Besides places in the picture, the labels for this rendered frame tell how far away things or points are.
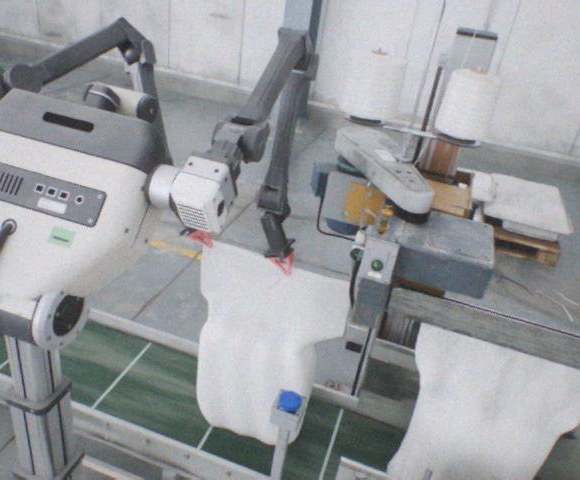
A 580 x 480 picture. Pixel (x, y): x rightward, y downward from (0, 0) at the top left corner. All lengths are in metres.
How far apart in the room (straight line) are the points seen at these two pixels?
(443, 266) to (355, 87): 0.52
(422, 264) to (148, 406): 1.20
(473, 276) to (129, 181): 0.79
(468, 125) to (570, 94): 5.07
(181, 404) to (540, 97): 5.31
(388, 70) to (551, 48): 5.01
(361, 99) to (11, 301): 0.95
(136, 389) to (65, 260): 1.12
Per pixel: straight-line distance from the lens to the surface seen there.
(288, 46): 1.37
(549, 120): 6.52
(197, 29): 7.12
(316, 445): 1.99
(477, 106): 1.43
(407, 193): 1.34
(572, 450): 2.15
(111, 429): 2.05
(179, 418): 2.02
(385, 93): 1.44
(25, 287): 1.11
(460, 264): 1.27
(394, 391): 2.03
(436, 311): 1.53
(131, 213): 1.07
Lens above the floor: 1.91
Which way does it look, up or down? 29 degrees down
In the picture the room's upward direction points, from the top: 9 degrees clockwise
